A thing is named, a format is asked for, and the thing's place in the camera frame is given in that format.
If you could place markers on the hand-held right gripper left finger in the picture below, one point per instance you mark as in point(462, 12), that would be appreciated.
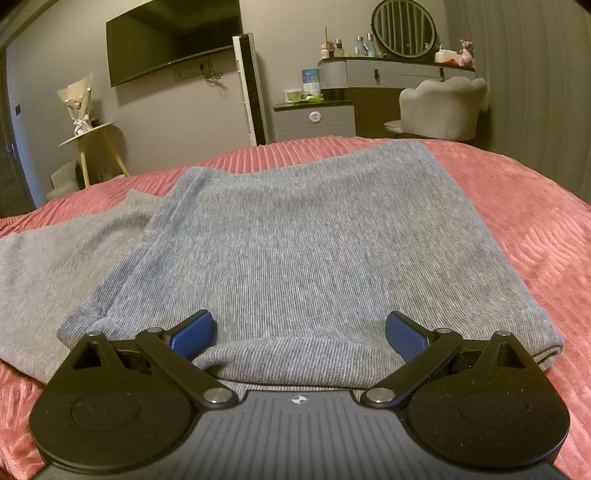
point(191, 334)

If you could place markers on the grey curtain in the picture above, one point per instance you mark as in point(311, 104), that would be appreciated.
point(531, 92)

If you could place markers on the pink plush toy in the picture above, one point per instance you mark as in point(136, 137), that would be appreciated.
point(466, 53)

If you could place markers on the white shell-back chair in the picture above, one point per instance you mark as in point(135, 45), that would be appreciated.
point(438, 106)

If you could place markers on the small perfume bottle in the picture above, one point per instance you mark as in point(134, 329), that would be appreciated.
point(340, 50)

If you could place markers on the grey vanity dresser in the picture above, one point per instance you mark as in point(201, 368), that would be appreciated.
point(364, 74)

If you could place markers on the pink ribbed blanket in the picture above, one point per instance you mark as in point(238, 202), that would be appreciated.
point(508, 207)

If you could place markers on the blue and white box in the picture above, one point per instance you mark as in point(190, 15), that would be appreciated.
point(310, 82)

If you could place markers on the tall clear cosmetic bottle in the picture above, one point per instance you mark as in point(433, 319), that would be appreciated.
point(371, 45)

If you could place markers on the round black-framed mirror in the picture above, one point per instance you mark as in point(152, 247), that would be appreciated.
point(404, 27)

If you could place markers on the wrapped flower bouquet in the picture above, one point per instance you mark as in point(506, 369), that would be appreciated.
point(76, 99)

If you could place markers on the reed diffuser jar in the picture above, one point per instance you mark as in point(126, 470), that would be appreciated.
point(327, 51)

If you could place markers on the wall-mounted black television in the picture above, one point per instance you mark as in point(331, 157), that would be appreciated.
point(171, 37)

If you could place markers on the grey pants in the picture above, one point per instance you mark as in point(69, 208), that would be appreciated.
point(295, 240)

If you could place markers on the round side table yellow legs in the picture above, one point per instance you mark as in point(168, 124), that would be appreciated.
point(85, 134)

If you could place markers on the grey nightstand cabinet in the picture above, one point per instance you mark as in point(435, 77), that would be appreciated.
point(300, 122)

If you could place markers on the dark door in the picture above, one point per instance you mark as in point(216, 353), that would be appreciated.
point(14, 138)

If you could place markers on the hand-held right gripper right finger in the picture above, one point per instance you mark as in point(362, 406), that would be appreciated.
point(408, 334)

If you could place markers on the blue cosmetic bottle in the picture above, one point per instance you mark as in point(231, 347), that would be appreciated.
point(359, 47)

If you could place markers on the green packet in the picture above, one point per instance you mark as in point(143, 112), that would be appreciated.
point(311, 97)

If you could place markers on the wall outlet panel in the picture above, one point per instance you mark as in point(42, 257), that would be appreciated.
point(189, 72)

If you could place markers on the white tower fan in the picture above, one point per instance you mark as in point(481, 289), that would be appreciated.
point(247, 92)

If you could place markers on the white tissue box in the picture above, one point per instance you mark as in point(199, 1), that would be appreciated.
point(445, 56)

